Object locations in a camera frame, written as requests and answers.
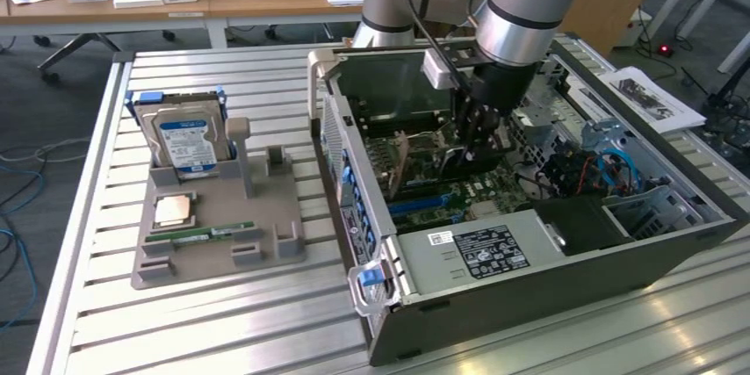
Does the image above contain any red wire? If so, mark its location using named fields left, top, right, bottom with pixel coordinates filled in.
left=577, top=153, right=594, bottom=194

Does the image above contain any grey plastic parts rack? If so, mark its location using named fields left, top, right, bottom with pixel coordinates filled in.
left=129, top=116, right=307, bottom=291

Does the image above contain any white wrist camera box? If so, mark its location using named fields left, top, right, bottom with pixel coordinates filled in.
left=419, top=49, right=464, bottom=89

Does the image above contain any grey power supply unit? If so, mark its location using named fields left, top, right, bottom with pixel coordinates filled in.
left=396, top=210, right=570, bottom=297

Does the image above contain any black wire bundle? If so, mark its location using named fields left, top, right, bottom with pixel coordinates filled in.
left=538, top=150, right=605, bottom=198

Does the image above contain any hard disk in blue caddy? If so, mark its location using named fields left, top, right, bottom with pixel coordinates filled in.
left=124, top=87, right=235, bottom=182

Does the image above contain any perforated metal drive cage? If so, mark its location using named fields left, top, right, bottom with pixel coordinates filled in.
left=502, top=56, right=587, bottom=165

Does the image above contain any black equipment stand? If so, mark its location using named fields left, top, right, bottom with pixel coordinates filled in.
left=699, top=32, right=750, bottom=150

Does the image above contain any green motherboard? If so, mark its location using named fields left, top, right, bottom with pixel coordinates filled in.
left=356, top=106, right=540, bottom=234

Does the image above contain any open grey PC case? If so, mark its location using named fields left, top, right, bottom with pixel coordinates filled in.
left=307, top=39, right=738, bottom=367

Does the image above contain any blue expansion slot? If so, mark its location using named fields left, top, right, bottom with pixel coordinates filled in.
left=387, top=193, right=456, bottom=214

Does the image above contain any copper-topped CPU chip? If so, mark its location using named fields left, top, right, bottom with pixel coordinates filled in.
left=151, top=193, right=199, bottom=230

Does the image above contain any green expansion card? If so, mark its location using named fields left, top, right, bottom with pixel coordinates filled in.
left=383, top=130, right=511, bottom=201

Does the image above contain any black wheeled desk leg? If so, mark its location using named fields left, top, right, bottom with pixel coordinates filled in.
left=35, top=32, right=121, bottom=84

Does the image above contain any silver disk bay bracket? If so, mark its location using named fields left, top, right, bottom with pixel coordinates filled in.
left=601, top=184, right=705, bottom=242

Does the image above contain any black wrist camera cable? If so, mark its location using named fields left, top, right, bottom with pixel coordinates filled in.
left=408, top=0, right=470, bottom=89

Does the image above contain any blue data wire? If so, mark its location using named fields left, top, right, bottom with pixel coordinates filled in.
left=597, top=148, right=646, bottom=196

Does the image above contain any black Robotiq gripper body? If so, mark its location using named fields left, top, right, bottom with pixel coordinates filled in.
left=467, top=61, right=539, bottom=112

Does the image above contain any CPU socket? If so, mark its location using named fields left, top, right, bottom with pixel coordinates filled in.
left=408, top=132, right=456, bottom=157

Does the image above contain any blue floor cable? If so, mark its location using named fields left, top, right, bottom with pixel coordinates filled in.
left=0, top=163, right=48, bottom=332

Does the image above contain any green RAM stick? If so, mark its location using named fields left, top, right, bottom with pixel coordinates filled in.
left=144, top=221, right=258, bottom=243

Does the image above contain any blue case latch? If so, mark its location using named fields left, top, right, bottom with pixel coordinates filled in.
left=356, top=270, right=382, bottom=301

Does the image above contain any printed paper manual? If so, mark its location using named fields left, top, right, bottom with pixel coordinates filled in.
left=571, top=66, right=709, bottom=134

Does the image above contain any white floor cable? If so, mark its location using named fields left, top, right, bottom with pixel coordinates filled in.
left=0, top=137, right=89, bottom=163

